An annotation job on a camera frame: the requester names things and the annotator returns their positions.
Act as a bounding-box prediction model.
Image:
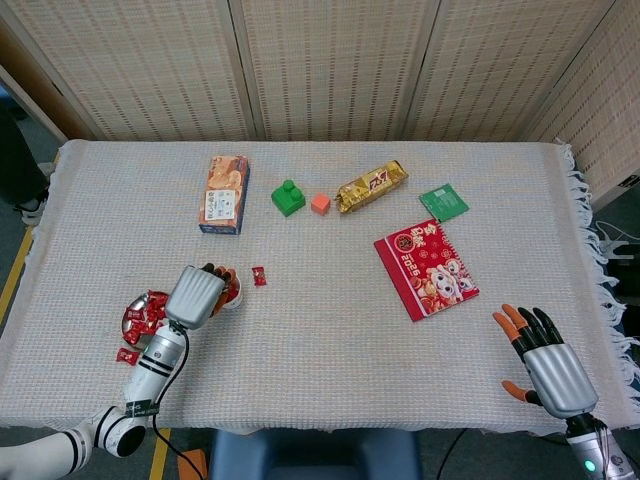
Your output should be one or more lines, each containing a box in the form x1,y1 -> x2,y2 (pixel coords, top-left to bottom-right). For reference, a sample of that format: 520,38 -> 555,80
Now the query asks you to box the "red spiral calendar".
373,218 -> 481,323

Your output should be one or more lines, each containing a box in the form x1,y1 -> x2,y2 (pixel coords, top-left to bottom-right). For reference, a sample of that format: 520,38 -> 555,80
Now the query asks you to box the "orange block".
177,448 -> 209,480

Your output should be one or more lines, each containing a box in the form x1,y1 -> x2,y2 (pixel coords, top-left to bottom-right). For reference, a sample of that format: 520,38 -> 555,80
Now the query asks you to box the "blue chair seat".
208,428 -> 422,480

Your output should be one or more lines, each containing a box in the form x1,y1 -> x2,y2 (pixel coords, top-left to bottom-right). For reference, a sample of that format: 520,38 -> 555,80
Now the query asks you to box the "dark trouser leg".
0,112 -> 50,206

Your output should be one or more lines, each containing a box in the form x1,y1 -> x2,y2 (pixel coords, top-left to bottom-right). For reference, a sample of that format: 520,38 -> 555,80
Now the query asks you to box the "orange and blue biscuit box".
198,154 -> 251,236

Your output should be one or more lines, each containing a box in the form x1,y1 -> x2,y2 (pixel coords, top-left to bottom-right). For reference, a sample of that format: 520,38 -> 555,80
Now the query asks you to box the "white woven tablecloth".
0,138 -> 640,437

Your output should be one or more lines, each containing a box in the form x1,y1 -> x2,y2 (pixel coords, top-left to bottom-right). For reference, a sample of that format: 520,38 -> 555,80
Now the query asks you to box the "black floor cable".
433,427 -> 471,480

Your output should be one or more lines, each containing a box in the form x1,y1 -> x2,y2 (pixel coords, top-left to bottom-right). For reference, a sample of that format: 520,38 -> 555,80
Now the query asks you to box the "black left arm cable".
149,324 -> 211,480

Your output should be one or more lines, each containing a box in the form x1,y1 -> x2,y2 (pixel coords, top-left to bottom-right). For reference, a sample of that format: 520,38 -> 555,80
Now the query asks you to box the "white paper cup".
219,272 -> 245,311

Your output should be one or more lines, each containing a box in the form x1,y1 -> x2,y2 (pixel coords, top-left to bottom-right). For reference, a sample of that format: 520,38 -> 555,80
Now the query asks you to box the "woven bamboo folding screen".
0,0 -> 640,204

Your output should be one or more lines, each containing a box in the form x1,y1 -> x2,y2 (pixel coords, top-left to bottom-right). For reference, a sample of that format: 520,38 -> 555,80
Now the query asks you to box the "white cable with plug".
594,219 -> 634,266

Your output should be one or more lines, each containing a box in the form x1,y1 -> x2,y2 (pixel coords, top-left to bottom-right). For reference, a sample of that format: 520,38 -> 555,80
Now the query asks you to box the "silver metal plate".
122,288 -> 174,349

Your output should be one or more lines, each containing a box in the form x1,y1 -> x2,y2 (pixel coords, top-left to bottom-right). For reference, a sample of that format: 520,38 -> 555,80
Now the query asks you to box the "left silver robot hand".
164,263 -> 237,331

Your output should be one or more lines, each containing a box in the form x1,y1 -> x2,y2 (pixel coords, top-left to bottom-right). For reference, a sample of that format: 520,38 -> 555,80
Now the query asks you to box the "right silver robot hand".
492,303 -> 600,419

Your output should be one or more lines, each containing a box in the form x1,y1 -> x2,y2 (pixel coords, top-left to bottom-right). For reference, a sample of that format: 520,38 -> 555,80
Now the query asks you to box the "white shoe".
14,197 -> 50,226

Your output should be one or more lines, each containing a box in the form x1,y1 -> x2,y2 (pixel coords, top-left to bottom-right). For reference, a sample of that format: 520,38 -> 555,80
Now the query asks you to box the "green toy brick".
270,179 -> 307,219

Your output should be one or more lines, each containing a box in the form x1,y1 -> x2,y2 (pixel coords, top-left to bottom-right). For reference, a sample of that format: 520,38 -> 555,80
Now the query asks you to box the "gold snack packet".
334,159 -> 410,215

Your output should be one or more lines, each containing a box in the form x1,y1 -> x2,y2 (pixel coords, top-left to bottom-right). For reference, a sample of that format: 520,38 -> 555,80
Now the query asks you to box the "green sachet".
418,182 -> 471,224

